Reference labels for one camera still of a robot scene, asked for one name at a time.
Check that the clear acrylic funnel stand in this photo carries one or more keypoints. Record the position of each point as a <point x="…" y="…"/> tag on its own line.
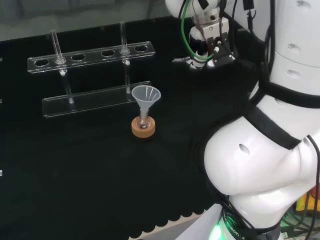
<point x="92" y="53"/>

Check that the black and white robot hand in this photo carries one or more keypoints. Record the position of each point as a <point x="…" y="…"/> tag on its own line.
<point x="215" y="28"/>

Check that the small glass round-bottom flask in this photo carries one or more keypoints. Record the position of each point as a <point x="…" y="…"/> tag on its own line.
<point x="143" y="123"/>

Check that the black bench cloth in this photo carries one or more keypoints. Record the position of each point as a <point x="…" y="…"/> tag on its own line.
<point x="87" y="175"/>

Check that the clear plastic funnel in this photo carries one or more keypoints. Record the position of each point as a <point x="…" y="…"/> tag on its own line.
<point x="146" y="96"/>

